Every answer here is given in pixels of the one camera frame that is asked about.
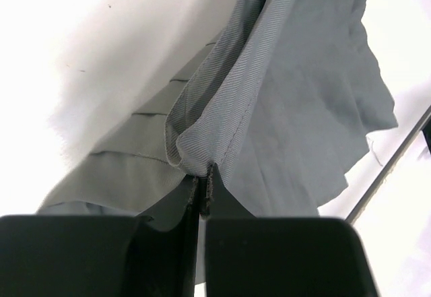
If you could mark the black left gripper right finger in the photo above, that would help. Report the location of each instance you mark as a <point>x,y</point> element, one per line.
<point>250,256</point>

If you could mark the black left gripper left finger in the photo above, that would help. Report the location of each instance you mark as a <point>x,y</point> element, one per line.
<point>152,254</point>

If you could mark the grey pleated skirt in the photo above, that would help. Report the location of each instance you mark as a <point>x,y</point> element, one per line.
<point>281,101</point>

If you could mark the white aluminium table rail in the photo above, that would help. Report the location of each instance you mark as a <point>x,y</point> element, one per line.
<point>423,127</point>

